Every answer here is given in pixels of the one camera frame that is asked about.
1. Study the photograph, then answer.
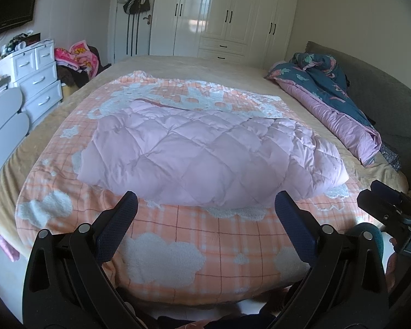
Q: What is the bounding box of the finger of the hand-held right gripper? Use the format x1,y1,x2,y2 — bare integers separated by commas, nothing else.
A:
370,180,411,213
357,192,409,235

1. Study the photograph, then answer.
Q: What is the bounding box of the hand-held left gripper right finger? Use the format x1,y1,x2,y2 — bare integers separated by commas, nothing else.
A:
275,191,389,329

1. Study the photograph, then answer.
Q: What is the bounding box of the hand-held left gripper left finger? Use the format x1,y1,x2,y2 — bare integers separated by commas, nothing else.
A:
23,191,155,329

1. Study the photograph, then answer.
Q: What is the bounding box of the pink quilted jacket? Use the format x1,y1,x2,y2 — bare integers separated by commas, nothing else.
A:
77,99,350,209

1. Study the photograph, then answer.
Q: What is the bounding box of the dark clothes pile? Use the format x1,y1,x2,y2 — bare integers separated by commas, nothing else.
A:
56,65,90,88

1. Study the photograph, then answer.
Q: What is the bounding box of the person's right hand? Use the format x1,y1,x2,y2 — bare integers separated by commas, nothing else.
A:
384,238,411,294

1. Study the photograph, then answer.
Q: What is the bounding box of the dark patterned cloth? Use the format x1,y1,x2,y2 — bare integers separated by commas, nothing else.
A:
378,144,403,172

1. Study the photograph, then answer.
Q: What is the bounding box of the orange checked cloud blanket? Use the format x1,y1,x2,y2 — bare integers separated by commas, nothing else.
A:
15,71,374,305

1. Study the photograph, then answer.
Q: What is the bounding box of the grey headboard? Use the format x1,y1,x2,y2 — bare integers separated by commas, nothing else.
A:
303,41,411,192

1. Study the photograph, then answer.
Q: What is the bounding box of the teal floral quilt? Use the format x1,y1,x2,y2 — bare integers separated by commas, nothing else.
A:
264,52,382,168

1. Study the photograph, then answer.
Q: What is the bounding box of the white drawer cabinet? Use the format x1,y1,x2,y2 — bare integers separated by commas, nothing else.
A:
0,39,63,124

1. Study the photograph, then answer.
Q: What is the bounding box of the pink cartoon blanket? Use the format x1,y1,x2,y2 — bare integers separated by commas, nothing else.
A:
54,40,100,79

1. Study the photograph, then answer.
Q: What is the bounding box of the bed with beige sheet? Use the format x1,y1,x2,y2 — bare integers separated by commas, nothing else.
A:
0,54,410,316

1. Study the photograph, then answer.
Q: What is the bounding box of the white door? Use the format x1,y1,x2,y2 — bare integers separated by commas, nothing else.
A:
113,0,158,64

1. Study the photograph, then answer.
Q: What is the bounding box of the white wardrobe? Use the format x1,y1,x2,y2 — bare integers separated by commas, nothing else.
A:
150,0,301,71

